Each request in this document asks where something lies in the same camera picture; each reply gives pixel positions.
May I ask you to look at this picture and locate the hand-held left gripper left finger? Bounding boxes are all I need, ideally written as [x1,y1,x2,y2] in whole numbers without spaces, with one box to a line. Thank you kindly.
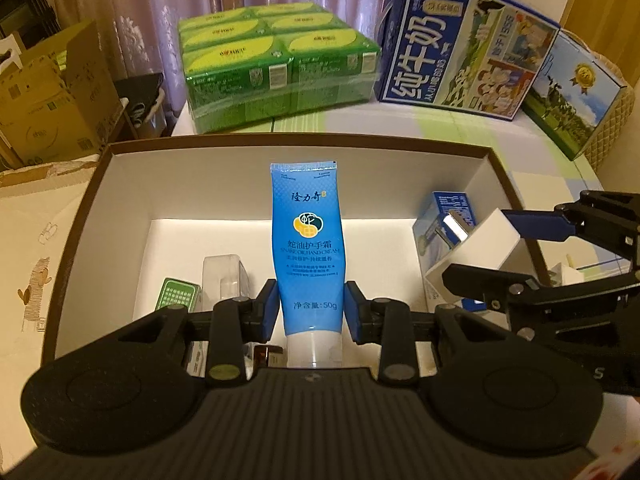
[117,278,279,386]

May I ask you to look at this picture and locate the white power adapter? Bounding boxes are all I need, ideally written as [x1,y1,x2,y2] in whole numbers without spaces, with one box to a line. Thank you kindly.
[440,207,524,277]

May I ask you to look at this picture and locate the clear plastic container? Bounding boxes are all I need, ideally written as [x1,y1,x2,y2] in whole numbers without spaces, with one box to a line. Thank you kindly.
[202,255,251,307]

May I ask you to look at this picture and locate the green medicine box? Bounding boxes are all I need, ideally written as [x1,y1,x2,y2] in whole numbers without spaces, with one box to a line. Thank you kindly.
[157,276,203,314]

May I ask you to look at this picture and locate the plain brown cardboard carton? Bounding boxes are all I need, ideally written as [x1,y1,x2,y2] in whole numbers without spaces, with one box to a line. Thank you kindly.
[0,20,124,170]

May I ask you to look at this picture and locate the cow print milk carton case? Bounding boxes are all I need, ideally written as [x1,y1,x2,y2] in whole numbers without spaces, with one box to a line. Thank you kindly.
[520,27,629,162]

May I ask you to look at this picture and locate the small blue white box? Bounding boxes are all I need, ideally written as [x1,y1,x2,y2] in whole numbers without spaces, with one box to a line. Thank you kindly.
[412,191,484,312]

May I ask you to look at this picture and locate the shrink-wrapped pack of green cartons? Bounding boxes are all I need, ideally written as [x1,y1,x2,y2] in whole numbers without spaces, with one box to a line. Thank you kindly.
[178,0,382,135]

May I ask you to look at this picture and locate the blue cartoon milk carton case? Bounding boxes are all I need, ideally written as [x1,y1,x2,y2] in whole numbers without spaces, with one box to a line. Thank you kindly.
[374,0,561,122]

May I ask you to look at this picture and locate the beige quilted chair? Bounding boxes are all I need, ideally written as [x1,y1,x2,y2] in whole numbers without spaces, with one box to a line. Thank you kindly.
[562,30,640,177]

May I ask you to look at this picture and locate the red patterned cloth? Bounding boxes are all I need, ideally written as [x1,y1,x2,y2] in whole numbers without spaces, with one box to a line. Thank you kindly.
[589,452,640,480]

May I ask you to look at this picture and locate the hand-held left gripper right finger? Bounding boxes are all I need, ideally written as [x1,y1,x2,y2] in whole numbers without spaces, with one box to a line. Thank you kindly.
[346,281,509,386]

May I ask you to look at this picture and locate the dark bag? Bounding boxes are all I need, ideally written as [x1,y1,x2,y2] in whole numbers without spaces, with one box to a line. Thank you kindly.
[112,72,169,139]

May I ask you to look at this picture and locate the brown cardboard box white inside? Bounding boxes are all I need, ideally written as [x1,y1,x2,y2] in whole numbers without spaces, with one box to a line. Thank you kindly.
[40,134,557,377]

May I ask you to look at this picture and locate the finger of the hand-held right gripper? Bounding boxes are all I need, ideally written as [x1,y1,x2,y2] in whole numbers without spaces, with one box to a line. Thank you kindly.
[501,189,640,267]
[442,262,640,342]

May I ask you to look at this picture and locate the beige cartoon printed cloth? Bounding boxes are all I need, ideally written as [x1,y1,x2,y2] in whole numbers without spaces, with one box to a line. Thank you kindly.
[0,156,103,443]

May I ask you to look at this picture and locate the blue hand cream tube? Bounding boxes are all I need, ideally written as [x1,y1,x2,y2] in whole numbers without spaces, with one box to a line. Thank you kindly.
[270,160,347,369]

